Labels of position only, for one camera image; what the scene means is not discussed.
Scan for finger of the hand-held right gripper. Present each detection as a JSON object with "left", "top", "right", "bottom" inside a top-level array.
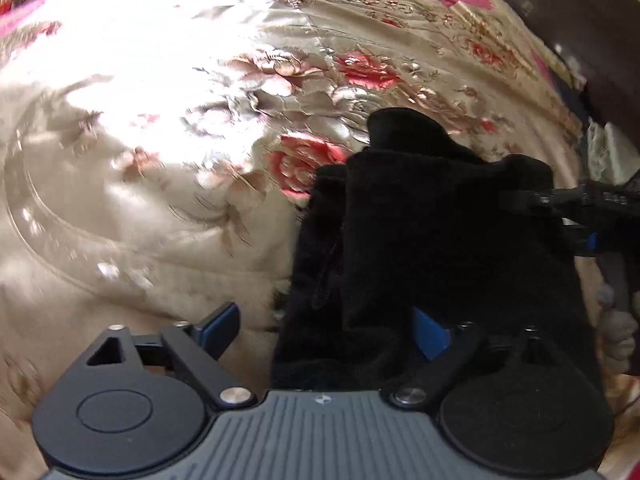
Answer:
[
  {"left": 501, "top": 187, "right": 557, "bottom": 212},
  {"left": 575, "top": 230, "right": 601, "bottom": 259}
]

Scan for dark wooden headboard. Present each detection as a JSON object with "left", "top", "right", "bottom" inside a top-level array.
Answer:
[{"left": 492, "top": 0, "right": 640, "bottom": 128}]

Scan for black pants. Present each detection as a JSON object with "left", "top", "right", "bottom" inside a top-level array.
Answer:
[{"left": 271, "top": 107, "right": 602, "bottom": 397}]

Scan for floral satin bedspread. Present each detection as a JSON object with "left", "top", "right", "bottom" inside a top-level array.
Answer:
[{"left": 0, "top": 0, "right": 640, "bottom": 480}]

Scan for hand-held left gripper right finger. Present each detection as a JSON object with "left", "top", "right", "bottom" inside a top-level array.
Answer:
[{"left": 391, "top": 307, "right": 577, "bottom": 408}]

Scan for person's right hand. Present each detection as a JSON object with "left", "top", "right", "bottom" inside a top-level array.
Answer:
[{"left": 595, "top": 283, "right": 640, "bottom": 377}]

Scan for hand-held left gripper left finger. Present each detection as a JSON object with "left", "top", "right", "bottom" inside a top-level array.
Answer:
[{"left": 65, "top": 302, "right": 254, "bottom": 410}]

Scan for light green cloth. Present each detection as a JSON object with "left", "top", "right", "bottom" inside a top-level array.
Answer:
[{"left": 586, "top": 119, "right": 637, "bottom": 187}]

